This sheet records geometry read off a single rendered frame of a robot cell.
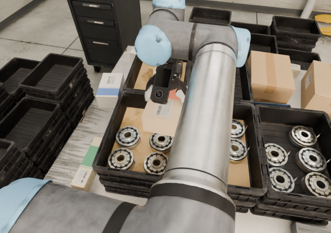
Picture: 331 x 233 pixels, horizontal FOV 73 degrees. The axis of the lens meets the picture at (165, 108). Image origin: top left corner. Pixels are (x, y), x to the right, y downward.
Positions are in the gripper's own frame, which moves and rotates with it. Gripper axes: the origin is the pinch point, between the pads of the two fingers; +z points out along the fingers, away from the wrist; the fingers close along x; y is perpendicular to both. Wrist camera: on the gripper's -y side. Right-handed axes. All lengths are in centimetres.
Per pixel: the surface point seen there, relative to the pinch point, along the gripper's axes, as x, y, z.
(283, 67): -52, 65, 23
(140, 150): 10.3, -3.4, 26.6
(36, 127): 100, 22, 71
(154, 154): 3.6, -5.5, 23.7
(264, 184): -36.1, -11.5, 16.8
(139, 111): 17.5, 17.3, 26.4
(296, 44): -87, 159, 60
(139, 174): 5.1, -17.8, 16.8
